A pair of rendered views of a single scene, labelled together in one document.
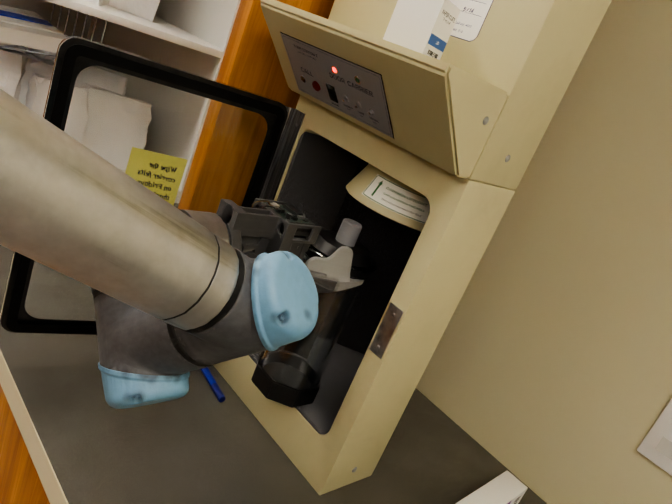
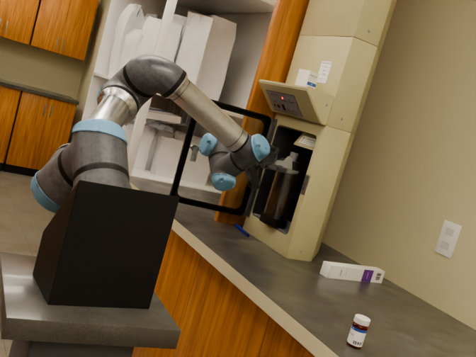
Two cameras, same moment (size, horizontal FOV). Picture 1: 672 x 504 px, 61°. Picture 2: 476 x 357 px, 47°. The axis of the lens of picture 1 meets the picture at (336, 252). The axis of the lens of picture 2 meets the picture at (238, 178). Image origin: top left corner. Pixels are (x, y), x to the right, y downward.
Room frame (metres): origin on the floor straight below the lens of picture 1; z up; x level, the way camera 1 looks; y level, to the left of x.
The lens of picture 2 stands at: (-1.18, -0.48, 1.38)
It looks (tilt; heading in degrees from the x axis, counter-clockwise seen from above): 7 degrees down; 19
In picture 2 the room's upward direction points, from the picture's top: 16 degrees clockwise
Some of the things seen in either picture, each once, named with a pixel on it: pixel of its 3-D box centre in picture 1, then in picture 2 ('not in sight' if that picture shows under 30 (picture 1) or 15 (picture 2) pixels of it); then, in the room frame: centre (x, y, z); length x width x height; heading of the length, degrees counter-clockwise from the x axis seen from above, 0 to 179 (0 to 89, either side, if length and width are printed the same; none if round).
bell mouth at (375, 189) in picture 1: (410, 192); (319, 143); (0.81, -0.07, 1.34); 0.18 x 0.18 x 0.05
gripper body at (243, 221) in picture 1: (258, 243); (258, 154); (0.63, 0.09, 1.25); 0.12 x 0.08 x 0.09; 139
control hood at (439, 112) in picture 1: (358, 81); (290, 100); (0.70, 0.05, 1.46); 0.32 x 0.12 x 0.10; 49
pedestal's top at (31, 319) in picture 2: not in sight; (83, 297); (-0.22, 0.10, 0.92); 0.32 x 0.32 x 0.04; 46
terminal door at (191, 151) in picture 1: (149, 213); (220, 158); (0.74, 0.26, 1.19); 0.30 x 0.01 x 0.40; 129
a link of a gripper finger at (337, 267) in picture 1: (339, 267); (287, 164); (0.67, -0.01, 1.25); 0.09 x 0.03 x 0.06; 115
